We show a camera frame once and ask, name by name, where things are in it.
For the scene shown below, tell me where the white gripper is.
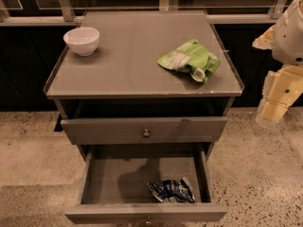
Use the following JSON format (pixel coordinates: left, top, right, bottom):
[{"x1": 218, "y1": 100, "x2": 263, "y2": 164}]
[{"x1": 252, "y1": 0, "x2": 303, "y2": 126}]

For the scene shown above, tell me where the blue chip bag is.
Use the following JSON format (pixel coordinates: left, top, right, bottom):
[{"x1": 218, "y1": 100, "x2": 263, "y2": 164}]
[{"x1": 147, "y1": 177, "x2": 195, "y2": 203}]

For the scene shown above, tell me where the green chip bag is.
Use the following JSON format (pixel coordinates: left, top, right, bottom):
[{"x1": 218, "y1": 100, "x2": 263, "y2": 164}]
[{"x1": 157, "y1": 39, "x2": 221, "y2": 83}]

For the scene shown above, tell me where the grey drawer cabinet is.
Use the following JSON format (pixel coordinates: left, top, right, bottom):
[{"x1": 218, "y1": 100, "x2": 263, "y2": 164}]
[{"x1": 43, "y1": 10, "x2": 245, "y2": 227}]

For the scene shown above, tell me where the brass top drawer knob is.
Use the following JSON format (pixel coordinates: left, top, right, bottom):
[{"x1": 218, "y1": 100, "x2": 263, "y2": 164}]
[{"x1": 142, "y1": 129, "x2": 151, "y2": 138}]

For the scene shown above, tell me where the brass drawer knob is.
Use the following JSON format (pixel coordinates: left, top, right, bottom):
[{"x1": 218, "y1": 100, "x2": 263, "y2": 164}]
[
  {"x1": 142, "y1": 129, "x2": 151, "y2": 138},
  {"x1": 145, "y1": 217, "x2": 152, "y2": 226}
]

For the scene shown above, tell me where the open grey middle drawer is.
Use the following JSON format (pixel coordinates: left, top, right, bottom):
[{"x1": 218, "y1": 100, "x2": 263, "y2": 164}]
[{"x1": 65, "y1": 151, "x2": 227, "y2": 224}]

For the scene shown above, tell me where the brass middle drawer knob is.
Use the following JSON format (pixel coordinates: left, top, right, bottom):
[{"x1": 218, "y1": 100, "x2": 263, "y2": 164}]
[{"x1": 145, "y1": 217, "x2": 152, "y2": 226}]

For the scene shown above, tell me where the closed grey top drawer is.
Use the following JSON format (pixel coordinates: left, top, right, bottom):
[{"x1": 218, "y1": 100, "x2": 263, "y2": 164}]
[{"x1": 62, "y1": 116, "x2": 227, "y2": 145}]

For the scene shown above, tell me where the white ceramic bowl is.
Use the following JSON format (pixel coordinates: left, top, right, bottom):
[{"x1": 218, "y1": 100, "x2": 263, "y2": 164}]
[{"x1": 63, "y1": 26, "x2": 99, "y2": 56}]

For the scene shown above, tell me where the metal railing frame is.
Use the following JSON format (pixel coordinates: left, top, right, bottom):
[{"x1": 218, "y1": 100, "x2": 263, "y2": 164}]
[{"x1": 0, "y1": 0, "x2": 293, "y2": 26}]

